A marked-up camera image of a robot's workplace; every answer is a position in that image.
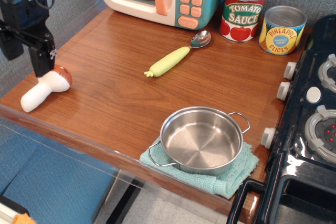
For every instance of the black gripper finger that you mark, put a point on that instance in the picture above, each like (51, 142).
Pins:
(43, 60)

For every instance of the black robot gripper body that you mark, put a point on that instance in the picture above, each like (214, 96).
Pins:
(23, 22)

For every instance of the white brown plush mushroom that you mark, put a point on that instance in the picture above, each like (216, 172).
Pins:
(57, 80)

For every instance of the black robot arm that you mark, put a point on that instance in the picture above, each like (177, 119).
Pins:
(23, 23)

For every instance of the orange object bottom left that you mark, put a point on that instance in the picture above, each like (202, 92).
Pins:
(13, 213)

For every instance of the stainless steel pot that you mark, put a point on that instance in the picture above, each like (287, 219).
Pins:
(201, 140)

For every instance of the tomato sauce can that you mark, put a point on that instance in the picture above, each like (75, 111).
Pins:
(240, 19)

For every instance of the white stove knob bottom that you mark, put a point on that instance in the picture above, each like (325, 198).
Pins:
(267, 137)

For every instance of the white stove knob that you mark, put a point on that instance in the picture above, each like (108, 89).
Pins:
(267, 137)
(283, 90)
(289, 70)

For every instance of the white stove knob middle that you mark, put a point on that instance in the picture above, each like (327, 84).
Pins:
(283, 90)

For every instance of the pineapple slices can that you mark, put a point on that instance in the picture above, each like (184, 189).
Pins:
(282, 30)

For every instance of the white stove knob top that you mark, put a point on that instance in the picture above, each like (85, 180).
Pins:
(289, 70)

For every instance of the black toy stove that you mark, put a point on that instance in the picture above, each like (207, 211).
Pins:
(300, 171)

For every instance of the green handled metal spoon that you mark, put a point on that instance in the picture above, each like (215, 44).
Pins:
(165, 64)

